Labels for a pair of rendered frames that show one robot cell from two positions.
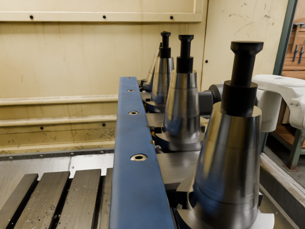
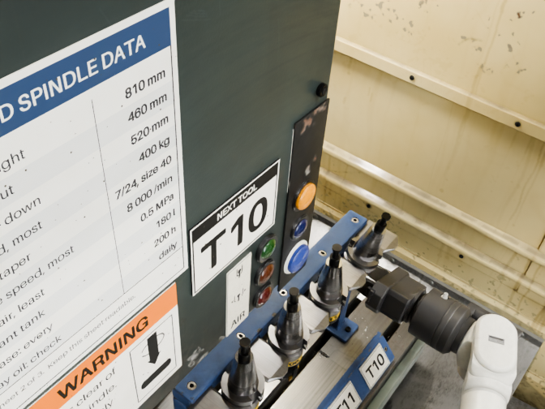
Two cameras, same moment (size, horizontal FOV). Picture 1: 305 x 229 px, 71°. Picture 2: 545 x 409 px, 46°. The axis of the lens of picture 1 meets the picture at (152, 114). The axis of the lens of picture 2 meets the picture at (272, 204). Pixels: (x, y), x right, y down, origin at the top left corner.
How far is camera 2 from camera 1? 0.85 m
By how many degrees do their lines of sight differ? 41
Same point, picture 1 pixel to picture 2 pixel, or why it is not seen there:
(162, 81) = (322, 280)
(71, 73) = (347, 121)
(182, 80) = (284, 312)
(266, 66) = not seen: outside the picture
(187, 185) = not seen: hidden behind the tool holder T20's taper
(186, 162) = (263, 355)
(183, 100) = (281, 322)
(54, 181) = not seen: hidden behind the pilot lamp
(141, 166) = (235, 342)
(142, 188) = (223, 353)
